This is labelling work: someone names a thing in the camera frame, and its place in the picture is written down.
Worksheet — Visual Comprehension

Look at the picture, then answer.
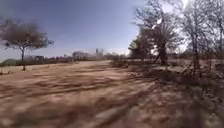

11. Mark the reddish brown dirt ground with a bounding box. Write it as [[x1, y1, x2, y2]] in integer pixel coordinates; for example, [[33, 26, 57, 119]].
[[0, 59, 224, 128]]

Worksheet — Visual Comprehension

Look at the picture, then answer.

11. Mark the distant row of bushes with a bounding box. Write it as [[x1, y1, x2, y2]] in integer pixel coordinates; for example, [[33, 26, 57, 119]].
[[0, 50, 129, 67]]

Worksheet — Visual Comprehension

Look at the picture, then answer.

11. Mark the dark leafy tree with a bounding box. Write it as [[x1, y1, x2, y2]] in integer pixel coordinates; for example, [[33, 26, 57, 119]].
[[127, 0, 184, 66]]

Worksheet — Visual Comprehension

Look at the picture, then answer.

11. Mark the flat-topped tree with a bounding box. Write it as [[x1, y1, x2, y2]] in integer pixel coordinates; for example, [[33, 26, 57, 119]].
[[0, 19, 55, 72]]

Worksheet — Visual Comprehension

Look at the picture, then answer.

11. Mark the group of bare trees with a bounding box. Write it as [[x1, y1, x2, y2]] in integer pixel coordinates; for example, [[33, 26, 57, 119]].
[[179, 0, 224, 78]]

